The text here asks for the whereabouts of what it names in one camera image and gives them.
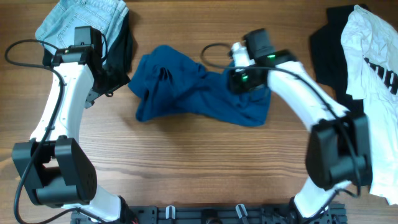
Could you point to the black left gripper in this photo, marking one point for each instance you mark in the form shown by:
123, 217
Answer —
119, 78

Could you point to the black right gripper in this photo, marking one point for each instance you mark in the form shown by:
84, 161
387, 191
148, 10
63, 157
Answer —
234, 83

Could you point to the dark blue t-shirt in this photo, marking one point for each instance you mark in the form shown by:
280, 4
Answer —
169, 82

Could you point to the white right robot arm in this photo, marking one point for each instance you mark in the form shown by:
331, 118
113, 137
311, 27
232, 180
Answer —
288, 79

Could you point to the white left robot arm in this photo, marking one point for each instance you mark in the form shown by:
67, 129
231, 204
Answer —
54, 170

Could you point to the folded black garment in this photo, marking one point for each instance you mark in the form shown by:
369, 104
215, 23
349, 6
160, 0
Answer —
124, 49

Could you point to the folded light blue jeans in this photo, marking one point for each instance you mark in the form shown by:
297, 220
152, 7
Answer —
101, 5

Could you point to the black t-shirt right pile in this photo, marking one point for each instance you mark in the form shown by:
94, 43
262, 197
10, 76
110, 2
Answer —
329, 56

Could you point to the white printed t-shirt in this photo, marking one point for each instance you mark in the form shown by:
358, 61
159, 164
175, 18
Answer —
370, 47

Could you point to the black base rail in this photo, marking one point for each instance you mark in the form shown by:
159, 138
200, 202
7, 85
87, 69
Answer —
265, 214

